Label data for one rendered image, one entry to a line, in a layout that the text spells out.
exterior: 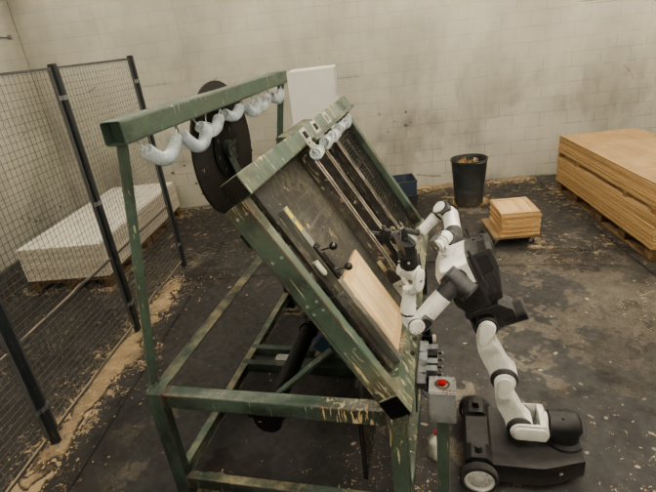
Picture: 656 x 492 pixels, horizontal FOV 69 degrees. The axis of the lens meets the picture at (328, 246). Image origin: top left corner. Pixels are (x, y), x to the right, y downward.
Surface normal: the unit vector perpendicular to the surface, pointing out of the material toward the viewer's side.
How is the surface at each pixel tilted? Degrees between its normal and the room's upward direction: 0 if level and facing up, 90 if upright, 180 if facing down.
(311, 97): 90
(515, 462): 0
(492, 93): 90
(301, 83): 90
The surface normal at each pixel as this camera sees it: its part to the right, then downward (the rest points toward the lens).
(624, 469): -0.11, -0.91
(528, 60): -0.05, 0.41
